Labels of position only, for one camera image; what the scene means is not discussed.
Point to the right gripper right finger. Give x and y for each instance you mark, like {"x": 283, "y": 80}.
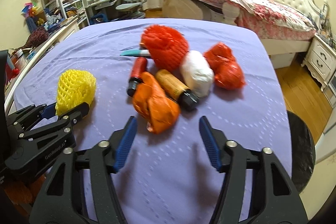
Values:
{"x": 274, "y": 198}

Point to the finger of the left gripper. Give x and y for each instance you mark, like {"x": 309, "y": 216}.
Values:
{"x": 30, "y": 116}
{"x": 64, "y": 122}

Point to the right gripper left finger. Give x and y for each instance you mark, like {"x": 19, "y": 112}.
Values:
{"x": 61, "y": 198}

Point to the yellow foam fruit net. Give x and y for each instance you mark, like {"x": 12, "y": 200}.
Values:
{"x": 74, "y": 88}

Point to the red cylindrical bottle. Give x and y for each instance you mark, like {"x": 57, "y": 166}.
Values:
{"x": 139, "y": 66}

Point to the orange plastic bag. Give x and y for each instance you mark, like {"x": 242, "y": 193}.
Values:
{"x": 151, "y": 102}

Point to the brown cylindrical bottle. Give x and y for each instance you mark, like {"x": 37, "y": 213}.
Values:
{"x": 177, "y": 90}

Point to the red foam fruit net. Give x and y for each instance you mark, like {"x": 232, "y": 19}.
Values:
{"x": 166, "y": 45}

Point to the red plastic bag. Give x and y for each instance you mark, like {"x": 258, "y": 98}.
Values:
{"x": 227, "y": 72}

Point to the white bundle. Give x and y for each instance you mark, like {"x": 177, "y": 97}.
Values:
{"x": 197, "y": 74}

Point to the black trash bin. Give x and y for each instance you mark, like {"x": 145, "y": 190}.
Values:
{"x": 303, "y": 151}

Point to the maroon fluffy item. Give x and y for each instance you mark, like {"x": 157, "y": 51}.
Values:
{"x": 36, "y": 38}

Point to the purple bed sheet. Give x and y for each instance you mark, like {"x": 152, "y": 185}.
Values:
{"x": 168, "y": 177}

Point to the study desk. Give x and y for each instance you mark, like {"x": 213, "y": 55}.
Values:
{"x": 93, "y": 5}

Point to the green desk chair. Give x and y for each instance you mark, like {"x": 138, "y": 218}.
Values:
{"x": 131, "y": 9}

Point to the white nightstand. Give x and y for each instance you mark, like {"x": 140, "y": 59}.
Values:
{"x": 320, "y": 61}

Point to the floral pink quilt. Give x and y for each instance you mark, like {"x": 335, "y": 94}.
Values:
{"x": 267, "y": 18}

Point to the white bed with headboard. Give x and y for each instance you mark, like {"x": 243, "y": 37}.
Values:
{"x": 282, "y": 52}

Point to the white bed side rail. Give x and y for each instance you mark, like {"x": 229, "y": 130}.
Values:
{"x": 58, "y": 36}

